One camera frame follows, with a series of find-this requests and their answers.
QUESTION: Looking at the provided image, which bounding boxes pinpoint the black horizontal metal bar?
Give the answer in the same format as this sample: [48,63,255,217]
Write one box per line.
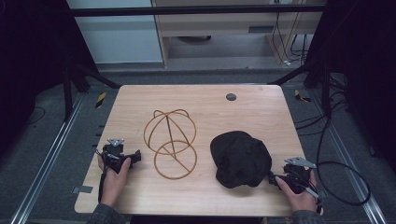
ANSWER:
[68,4,327,18]

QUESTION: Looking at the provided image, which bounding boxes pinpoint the light wooden desk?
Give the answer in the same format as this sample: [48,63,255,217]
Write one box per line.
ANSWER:
[151,0,326,68]

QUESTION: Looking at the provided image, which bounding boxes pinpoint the grey metal bracket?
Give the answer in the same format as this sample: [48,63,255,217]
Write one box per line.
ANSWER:
[71,185,94,195]

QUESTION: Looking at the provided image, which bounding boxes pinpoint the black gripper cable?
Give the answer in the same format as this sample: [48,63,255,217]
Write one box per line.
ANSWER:
[311,116,372,207]
[94,148,110,204]

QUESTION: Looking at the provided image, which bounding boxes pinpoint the aluminium floor rail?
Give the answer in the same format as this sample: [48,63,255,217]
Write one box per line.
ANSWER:
[309,88,389,224]
[8,92,87,224]

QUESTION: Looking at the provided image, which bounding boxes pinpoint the brown wire hat stand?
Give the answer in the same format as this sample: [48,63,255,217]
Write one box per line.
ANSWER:
[143,108,198,181]

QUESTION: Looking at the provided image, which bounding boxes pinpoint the black metal stand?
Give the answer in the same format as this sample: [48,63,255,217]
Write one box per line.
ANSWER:
[61,57,121,123]
[267,60,332,119]

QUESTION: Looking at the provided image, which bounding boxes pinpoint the black floor cables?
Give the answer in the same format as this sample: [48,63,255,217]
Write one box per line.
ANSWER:
[293,73,351,138]

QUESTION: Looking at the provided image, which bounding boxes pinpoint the person's left hand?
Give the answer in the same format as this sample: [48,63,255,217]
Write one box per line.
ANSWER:
[97,154,133,209]

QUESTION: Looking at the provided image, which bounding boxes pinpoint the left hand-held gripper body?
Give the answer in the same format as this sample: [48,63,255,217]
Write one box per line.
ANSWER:
[101,137,135,175]

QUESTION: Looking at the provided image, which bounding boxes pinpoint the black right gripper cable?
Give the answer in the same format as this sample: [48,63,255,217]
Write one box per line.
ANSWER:
[311,116,372,207]

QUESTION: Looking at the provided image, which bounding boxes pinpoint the person's right hand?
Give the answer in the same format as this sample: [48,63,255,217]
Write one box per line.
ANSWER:
[275,169,322,215]

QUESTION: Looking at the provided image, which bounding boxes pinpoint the white cabinet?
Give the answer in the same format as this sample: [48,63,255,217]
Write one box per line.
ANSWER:
[65,0,164,65]

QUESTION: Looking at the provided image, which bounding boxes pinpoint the dark curtain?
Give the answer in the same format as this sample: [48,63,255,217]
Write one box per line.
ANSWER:
[0,0,101,160]
[303,0,396,175]

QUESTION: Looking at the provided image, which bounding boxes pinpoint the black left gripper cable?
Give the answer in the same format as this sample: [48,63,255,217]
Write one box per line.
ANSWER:
[94,148,110,204]

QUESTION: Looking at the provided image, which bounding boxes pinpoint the yellow black striped tape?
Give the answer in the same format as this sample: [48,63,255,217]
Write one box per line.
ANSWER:
[293,89,313,104]
[94,91,107,109]

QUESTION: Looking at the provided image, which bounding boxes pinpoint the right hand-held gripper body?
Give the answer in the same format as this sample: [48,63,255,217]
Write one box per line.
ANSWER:
[281,156,320,200]

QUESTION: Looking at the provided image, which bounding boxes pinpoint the black hanging desk cables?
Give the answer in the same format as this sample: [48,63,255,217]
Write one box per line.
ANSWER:
[271,1,311,67]

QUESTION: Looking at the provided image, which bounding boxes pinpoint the black cap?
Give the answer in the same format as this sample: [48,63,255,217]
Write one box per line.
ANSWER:
[209,130,273,189]

